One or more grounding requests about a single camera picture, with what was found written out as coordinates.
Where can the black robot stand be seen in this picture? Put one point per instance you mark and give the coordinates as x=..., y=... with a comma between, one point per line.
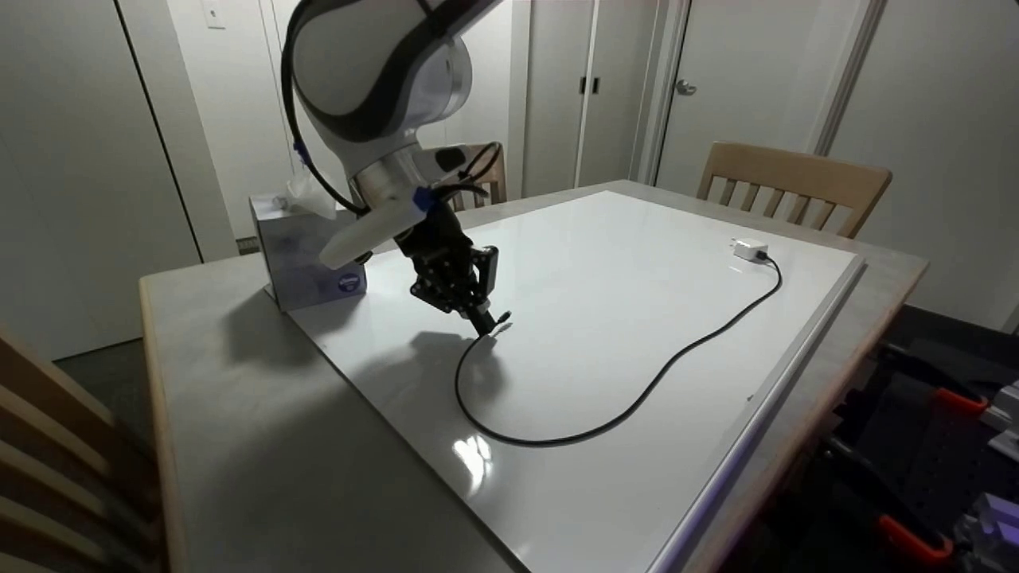
x=850, y=448

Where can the light wooden slat-back chair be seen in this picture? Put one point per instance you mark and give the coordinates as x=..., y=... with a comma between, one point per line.
x=792, y=169
x=498, y=169
x=52, y=424

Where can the blue grey tissue box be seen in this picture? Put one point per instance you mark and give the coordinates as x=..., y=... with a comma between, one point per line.
x=290, y=255

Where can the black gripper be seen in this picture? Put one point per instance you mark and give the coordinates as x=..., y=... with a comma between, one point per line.
x=447, y=255

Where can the white charger adapter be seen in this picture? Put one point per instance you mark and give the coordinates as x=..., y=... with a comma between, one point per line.
x=749, y=249

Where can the white light switch plate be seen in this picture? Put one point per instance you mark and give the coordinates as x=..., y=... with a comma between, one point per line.
x=214, y=13

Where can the large white board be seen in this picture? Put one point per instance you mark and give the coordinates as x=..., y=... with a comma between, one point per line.
x=637, y=321

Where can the silver door knob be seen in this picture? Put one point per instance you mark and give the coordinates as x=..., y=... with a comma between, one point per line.
x=687, y=87

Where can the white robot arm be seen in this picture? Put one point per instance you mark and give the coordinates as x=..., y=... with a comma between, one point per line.
x=351, y=66

